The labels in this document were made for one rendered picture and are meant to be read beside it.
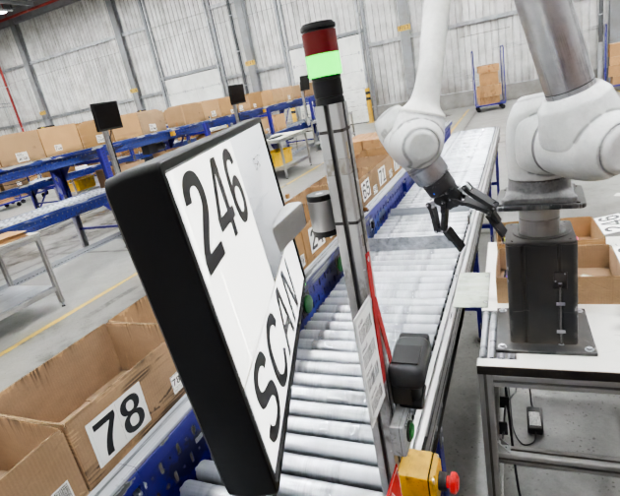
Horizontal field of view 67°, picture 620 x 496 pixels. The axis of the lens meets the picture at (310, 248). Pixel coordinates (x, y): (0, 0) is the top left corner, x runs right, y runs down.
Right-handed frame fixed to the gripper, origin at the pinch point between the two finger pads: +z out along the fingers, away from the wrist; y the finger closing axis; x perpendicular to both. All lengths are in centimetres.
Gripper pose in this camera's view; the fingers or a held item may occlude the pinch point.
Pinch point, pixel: (479, 238)
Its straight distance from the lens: 132.1
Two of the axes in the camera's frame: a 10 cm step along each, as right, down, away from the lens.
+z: 6.3, 7.6, 1.5
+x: -5.8, 5.9, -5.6
